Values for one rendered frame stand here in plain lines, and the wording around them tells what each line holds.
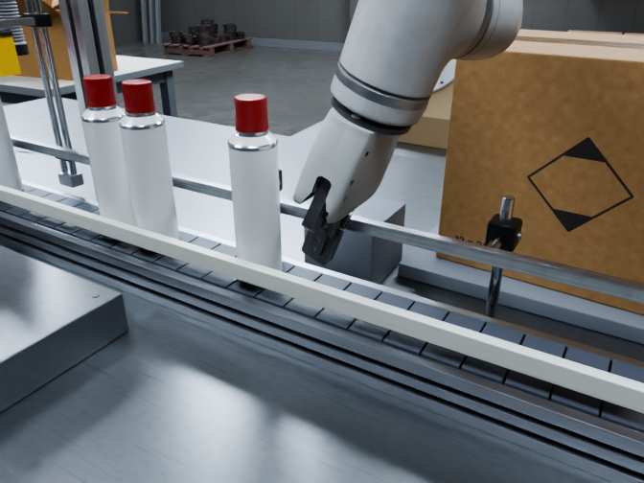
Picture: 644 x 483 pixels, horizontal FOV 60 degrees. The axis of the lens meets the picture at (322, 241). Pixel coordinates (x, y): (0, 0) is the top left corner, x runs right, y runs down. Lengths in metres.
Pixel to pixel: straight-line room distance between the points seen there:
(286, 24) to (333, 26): 0.84
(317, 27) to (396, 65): 8.96
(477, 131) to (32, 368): 0.54
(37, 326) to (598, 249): 0.60
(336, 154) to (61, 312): 0.33
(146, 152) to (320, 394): 0.34
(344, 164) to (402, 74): 0.09
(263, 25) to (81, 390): 9.44
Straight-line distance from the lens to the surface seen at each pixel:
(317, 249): 0.57
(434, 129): 1.30
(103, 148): 0.73
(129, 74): 2.70
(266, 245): 0.61
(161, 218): 0.71
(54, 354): 0.62
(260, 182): 0.58
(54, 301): 0.66
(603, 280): 0.53
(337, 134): 0.47
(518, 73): 0.66
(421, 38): 0.45
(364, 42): 0.46
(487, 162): 0.69
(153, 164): 0.68
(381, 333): 0.55
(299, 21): 9.55
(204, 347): 0.63
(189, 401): 0.57
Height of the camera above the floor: 1.20
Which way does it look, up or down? 26 degrees down
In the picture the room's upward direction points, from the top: straight up
